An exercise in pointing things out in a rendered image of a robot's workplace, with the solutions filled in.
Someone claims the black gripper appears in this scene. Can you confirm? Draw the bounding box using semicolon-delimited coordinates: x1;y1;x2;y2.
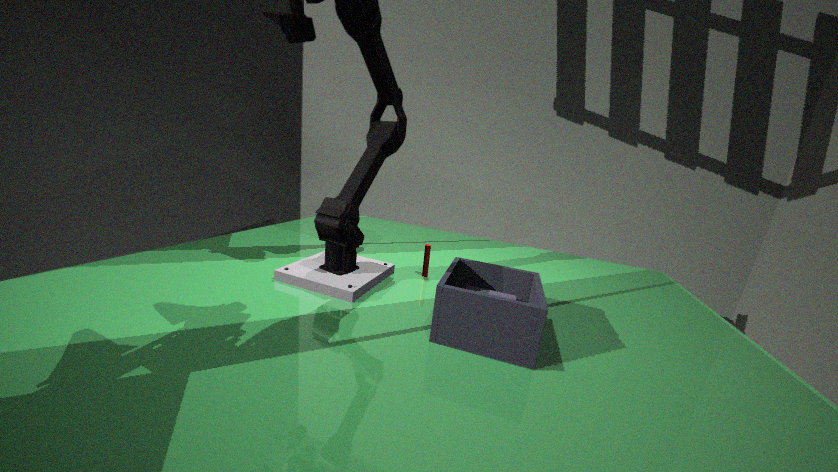
262;0;316;43

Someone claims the dark red peg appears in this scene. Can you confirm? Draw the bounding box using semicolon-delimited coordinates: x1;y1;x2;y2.
422;244;431;277

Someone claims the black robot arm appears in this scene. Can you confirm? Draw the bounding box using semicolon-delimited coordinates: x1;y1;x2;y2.
314;0;407;276

